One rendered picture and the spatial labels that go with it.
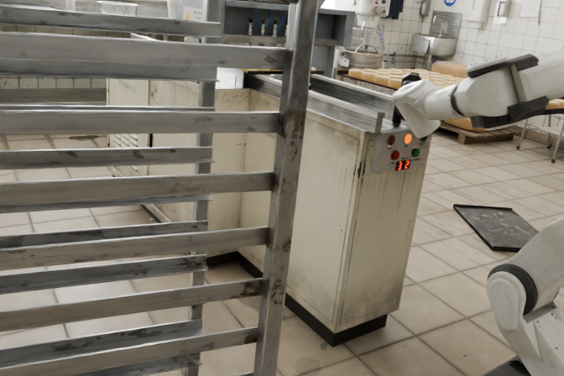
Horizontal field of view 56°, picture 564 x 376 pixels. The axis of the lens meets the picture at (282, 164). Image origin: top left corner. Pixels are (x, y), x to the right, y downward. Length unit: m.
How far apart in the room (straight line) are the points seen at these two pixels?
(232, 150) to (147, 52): 1.58
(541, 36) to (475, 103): 5.13
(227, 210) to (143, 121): 1.66
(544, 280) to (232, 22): 1.46
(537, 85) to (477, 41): 5.59
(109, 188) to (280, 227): 0.25
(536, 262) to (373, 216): 0.56
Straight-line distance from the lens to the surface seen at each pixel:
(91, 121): 0.70
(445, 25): 6.97
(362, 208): 1.80
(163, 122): 0.71
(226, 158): 2.24
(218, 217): 2.33
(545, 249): 1.54
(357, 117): 1.73
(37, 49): 0.69
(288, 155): 0.75
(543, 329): 1.63
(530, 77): 1.06
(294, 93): 0.73
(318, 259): 1.96
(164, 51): 0.70
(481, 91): 1.07
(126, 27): 1.11
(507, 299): 1.58
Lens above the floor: 1.23
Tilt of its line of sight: 18 degrees down
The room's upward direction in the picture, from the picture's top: 6 degrees clockwise
